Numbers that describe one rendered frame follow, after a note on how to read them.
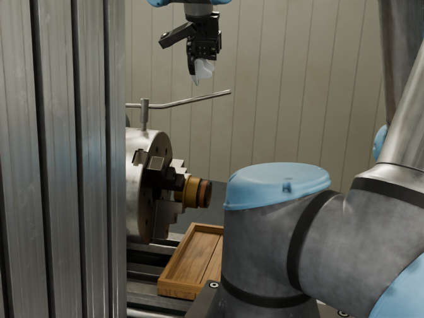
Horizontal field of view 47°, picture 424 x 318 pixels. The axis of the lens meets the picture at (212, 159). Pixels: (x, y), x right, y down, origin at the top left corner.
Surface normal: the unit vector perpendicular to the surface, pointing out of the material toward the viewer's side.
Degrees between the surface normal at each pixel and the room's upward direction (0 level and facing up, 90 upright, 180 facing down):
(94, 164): 90
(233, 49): 90
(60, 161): 90
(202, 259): 0
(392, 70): 116
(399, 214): 61
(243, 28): 90
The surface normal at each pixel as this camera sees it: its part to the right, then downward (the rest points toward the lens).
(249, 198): -0.59, 0.17
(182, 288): -0.20, 0.29
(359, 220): -0.75, -0.38
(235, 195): -0.84, 0.07
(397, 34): -0.54, 0.62
